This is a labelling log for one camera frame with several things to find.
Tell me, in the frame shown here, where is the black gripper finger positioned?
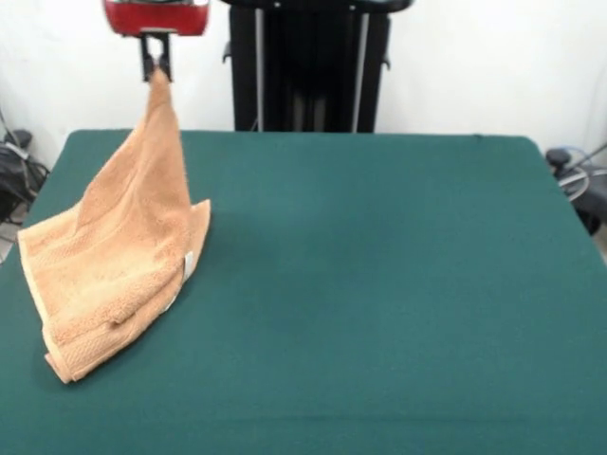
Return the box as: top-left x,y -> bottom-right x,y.
157,33 -> 174,83
138,33 -> 156,82

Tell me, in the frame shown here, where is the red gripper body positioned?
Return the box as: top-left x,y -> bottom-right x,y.
102,0 -> 212,38

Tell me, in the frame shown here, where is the tan terry towel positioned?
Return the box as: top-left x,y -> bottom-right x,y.
17,73 -> 213,384

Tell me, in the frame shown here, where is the black chair base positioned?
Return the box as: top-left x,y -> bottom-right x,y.
0,127 -> 52,227

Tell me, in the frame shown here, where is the dark green table cloth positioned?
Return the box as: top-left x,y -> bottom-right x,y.
0,128 -> 607,455

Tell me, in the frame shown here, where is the grey chair base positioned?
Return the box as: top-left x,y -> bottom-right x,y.
544,144 -> 607,236

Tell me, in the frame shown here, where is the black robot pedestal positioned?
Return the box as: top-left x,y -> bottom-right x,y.
211,0 -> 414,134

